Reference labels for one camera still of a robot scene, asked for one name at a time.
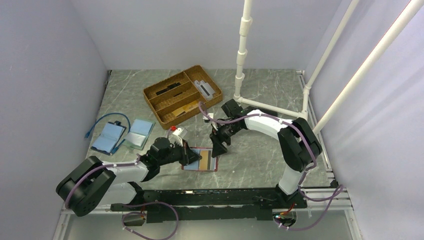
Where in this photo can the black leather card holder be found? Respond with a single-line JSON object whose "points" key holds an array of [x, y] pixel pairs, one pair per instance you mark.
{"points": [[269, 112]]}

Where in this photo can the black item in tray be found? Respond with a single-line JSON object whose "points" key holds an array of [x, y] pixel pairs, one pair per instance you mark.
{"points": [[168, 88]]}

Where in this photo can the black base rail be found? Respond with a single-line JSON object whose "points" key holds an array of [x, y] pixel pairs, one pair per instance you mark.
{"points": [[211, 204]]}

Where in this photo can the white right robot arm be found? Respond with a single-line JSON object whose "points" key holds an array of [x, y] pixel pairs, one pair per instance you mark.
{"points": [[299, 145]]}

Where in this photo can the white PVC pipe frame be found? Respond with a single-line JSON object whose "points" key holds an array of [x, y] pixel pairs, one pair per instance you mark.
{"points": [[405, 16]]}

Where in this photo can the light blue card holder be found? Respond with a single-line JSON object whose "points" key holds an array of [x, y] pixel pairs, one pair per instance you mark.
{"points": [[138, 134]]}

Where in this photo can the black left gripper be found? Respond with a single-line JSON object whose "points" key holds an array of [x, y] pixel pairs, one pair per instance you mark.
{"points": [[188, 155]]}

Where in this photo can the open blue card holder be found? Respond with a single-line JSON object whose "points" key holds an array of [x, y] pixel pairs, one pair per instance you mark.
{"points": [[109, 137]]}

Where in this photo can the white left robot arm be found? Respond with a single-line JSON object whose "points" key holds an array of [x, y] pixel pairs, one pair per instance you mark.
{"points": [[96, 183]]}

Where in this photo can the woven brown organizer tray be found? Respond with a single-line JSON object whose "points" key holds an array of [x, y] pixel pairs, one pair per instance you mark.
{"points": [[162, 105]]}

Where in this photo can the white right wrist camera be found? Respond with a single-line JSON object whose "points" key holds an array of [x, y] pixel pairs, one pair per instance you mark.
{"points": [[208, 118]]}

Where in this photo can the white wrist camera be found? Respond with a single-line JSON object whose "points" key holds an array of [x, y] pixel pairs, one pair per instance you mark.
{"points": [[208, 118], [177, 134]]}

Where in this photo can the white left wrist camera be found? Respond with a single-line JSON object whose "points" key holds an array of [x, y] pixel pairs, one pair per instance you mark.
{"points": [[177, 134]]}

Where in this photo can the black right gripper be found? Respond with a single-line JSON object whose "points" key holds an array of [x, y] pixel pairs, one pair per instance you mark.
{"points": [[218, 148]]}

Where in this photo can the red leather card holder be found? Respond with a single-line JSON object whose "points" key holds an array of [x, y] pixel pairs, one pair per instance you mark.
{"points": [[194, 166]]}

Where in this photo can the tan card in tray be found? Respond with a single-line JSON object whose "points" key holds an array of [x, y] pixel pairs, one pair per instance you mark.
{"points": [[185, 108]]}

